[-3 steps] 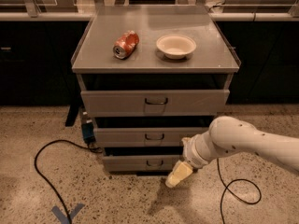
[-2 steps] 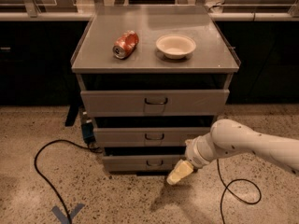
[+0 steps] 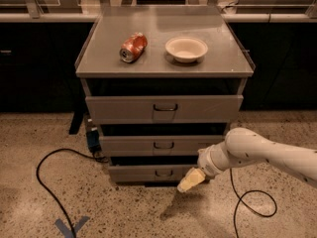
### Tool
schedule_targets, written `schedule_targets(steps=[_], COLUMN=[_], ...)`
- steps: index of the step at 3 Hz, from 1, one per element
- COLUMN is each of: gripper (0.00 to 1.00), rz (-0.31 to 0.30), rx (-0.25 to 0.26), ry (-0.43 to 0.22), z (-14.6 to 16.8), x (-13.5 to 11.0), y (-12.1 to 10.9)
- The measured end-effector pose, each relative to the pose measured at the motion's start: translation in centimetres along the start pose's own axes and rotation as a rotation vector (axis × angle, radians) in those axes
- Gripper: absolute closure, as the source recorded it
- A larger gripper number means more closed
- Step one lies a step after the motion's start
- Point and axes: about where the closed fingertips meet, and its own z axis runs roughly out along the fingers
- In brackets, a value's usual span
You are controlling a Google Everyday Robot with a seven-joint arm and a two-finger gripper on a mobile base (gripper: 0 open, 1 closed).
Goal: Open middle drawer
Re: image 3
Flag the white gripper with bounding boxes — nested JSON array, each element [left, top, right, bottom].
[[177, 142, 230, 192]]

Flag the grey drawer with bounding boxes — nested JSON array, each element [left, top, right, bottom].
[[86, 95, 243, 125], [99, 135, 224, 157], [108, 165, 192, 182]]

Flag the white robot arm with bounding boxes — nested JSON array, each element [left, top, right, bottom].
[[177, 128, 317, 192]]

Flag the grey bottom drawer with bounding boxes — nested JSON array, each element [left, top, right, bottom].
[[108, 165, 192, 182]]

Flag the grey drawer cabinet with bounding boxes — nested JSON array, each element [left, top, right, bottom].
[[74, 5, 256, 187]]

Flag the grey top drawer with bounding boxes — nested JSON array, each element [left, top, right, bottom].
[[86, 95, 243, 125]]

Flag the blue power adapter box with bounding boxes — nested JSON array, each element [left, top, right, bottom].
[[86, 129, 101, 153]]

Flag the white paper bowl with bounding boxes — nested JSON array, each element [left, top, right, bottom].
[[165, 37, 208, 63]]

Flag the blue tape floor marker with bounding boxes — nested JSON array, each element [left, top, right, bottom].
[[53, 215, 91, 238]]

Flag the crushed red soda can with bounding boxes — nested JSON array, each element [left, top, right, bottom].
[[119, 33, 148, 63]]

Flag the black floor cable right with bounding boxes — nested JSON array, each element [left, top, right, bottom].
[[229, 168, 278, 238]]

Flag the black floor cable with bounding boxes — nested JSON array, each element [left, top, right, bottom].
[[229, 168, 278, 238], [35, 148, 110, 238]]

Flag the black floor cable left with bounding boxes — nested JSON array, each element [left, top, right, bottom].
[[35, 148, 110, 238]]

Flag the dark counter with white rail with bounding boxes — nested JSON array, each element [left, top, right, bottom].
[[0, 13, 317, 112]]

